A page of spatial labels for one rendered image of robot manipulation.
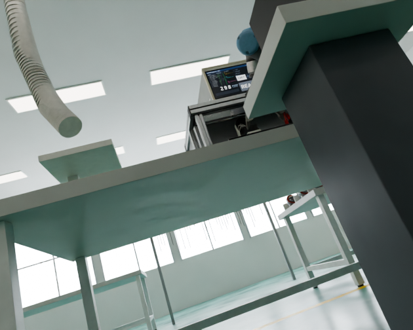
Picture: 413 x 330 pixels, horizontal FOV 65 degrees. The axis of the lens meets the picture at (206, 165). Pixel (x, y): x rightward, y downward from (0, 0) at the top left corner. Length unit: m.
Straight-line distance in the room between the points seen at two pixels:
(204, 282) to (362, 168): 7.09
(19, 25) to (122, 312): 5.99
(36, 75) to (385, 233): 2.44
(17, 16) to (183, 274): 5.96
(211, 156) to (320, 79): 0.46
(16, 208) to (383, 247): 0.88
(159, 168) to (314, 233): 7.57
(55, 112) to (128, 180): 1.46
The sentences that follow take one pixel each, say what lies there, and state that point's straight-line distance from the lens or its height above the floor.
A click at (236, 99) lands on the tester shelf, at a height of 1.09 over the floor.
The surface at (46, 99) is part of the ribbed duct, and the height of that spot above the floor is 1.83.
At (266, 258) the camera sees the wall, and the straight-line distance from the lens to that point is 7.90.
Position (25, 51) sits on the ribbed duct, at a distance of 2.87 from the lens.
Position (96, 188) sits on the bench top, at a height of 0.71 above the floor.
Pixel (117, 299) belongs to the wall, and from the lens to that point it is 7.65.
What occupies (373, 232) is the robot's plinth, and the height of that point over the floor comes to 0.36.
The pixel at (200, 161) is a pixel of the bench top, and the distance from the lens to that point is 0.98.
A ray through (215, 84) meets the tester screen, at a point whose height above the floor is 1.21.
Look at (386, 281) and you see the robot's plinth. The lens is 0.68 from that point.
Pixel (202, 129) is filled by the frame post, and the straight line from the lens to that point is 1.42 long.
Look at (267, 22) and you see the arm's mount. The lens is 0.82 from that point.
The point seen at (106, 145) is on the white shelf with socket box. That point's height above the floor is 1.17.
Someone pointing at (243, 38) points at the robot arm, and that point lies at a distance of 1.09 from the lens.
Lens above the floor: 0.37
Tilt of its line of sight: 19 degrees up
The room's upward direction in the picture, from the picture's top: 19 degrees counter-clockwise
